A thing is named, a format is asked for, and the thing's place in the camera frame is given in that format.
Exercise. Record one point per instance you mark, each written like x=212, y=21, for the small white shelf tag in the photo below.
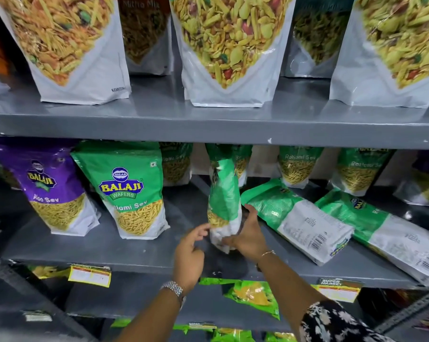
x=202, y=325
x=38, y=316

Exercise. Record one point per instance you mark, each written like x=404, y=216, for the black white floral sleeve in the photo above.
x=337, y=324

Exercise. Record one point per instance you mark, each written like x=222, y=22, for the person's left thumb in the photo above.
x=199, y=248

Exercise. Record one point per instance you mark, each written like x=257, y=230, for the person's right thumb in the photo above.
x=252, y=214

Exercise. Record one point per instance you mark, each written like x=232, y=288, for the white pouch yellow mix print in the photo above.
x=232, y=42
x=396, y=42

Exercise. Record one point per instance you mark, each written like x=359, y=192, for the person's right forearm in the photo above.
x=287, y=286

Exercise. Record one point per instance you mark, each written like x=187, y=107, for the person's left forearm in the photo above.
x=154, y=318

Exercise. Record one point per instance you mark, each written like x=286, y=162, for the green packet yellow snack print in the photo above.
x=280, y=337
x=232, y=335
x=253, y=295

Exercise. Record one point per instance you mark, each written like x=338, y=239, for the green white snack pouch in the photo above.
x=224, y=195

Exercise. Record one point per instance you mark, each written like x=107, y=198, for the white pouch brown mix print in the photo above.
x=145, y=31

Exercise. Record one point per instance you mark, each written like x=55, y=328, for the white pouch orange mix print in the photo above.
x=63, y=39

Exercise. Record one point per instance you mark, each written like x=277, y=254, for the silver metal wristwatch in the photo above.
x=174, y=289

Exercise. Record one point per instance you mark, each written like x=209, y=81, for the row of green packets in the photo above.
x=129, y=174

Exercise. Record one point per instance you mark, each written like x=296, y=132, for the person's left hand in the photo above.
x=186, y=261

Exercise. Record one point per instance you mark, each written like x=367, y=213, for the person's right hand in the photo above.
x=252, y=240

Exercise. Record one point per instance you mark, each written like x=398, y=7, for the grey metal shelf board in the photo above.
x=146, y=299
x=104, y=249
x=157, y=121

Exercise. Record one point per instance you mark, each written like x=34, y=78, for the yellow shelf price tag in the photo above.
x=337, y=290
x=89, y=276

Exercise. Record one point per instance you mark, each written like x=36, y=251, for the grey slotted shelf bracket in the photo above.
x=40, y=302
x=410, y=309

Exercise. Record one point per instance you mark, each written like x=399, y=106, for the white pouch teal top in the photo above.
x=317, y=39

